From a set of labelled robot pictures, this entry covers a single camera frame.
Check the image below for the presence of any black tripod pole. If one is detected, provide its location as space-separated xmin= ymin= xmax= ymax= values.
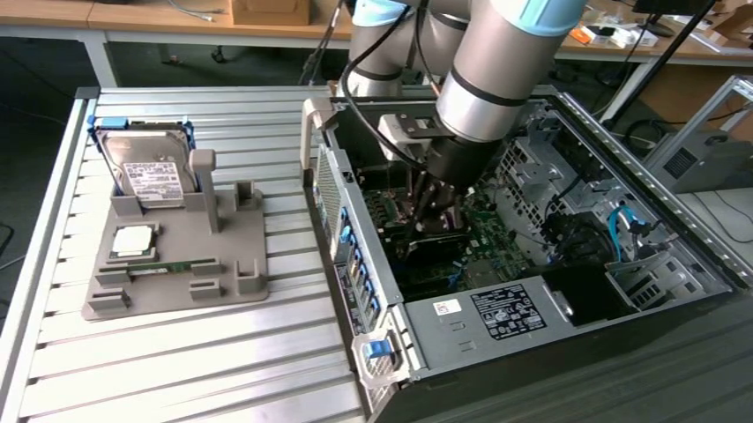
xmin=598 ymin=0 xmax=723 ymax=127

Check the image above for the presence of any brown cardboard panel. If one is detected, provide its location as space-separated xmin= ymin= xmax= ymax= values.
xmin=638 ymin=65 xmax=734 ymax=129

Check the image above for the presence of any black coiled cable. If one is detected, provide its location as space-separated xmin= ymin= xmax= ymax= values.
xmin=622 ymin=117 xmax=671 ymax=153

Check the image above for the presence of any grey plastic parts rack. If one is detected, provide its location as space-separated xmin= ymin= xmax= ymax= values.
xmin=80 ymin=148 xmax=272 ymax=322

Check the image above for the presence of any grey power supply unit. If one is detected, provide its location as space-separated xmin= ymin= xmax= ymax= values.
xmin=401 ymin=277 xmax=575 ymax=371

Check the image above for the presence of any small white box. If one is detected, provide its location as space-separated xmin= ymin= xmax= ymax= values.
xmin=610 ymin=28 xmax=659 ymax=48

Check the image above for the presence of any hard disk in blue caddy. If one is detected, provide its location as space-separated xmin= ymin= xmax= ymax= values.
xmin=84 ymin=115 xmax=199 ymax=211

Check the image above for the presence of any open grey PC case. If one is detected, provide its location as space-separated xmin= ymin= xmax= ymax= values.
xmin=299 ymin=85 xmax=753 ymax=423

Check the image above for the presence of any white cable with plug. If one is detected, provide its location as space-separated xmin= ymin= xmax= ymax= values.
xmin=166 ymin=0 xmax=229 ymax=23

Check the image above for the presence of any light blue SATA wire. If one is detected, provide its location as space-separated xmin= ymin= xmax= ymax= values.
xmin=607 ymin=204 xmax=642 ymax=265

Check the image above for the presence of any wooden desk white frame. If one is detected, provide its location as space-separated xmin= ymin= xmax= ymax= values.
xmin=0 ymin=0 xmax=353 ymax=87
xmin=551 ymin=0 xmax=753 ymax=89

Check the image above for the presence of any black monitor with stand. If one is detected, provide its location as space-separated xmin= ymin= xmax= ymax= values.
xmin=631 ymin=0 xmax=717 ymax=39

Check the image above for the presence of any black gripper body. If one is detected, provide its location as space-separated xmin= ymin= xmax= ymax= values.
xmin=424 ymin=134 xmax=506 ymax=187

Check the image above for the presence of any green motherboard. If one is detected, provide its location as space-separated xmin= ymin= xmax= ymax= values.
xmin=361 ymin=175 xmax=530 ymax=301

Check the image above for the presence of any grey metal disk bay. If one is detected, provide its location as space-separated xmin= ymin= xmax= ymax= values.
xmin=604 ymin=253 xmax=707 ymax=312

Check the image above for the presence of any aluminium profile frame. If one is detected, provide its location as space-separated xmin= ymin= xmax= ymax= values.
xmin=684 ymin=73 xmax=753 ymax=137

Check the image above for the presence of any green RAM stick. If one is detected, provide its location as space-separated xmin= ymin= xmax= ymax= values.
xmin=97 ymin=260 xmax=217 ymax=275

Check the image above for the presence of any perforated metal drive cage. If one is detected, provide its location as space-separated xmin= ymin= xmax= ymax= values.
xmin=496 ymin=109 xmax=599 ymax=230

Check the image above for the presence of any silver CPU chip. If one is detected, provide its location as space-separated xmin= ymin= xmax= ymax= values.
xmin=109 ymin=226 xmax=160 ymax=260

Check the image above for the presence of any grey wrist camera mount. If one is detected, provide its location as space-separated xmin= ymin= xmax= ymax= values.
xmin=375 ymin=113 xmax=451 ymax=165

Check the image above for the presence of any black wire bundle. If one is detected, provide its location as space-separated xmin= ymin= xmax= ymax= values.
xmin=538 ymin=211 xmax=610 ymax=268

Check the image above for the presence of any grey computer tower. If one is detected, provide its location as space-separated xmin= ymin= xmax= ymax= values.
xmin=643 ymin=130 xmax=753 ymax=195

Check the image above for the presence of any brown cardboard box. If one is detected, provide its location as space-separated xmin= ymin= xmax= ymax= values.
xmin=710 ymin=4 xmax=753 ymax=43
xmin=228 ymin=0 xmax=312 ymax=26

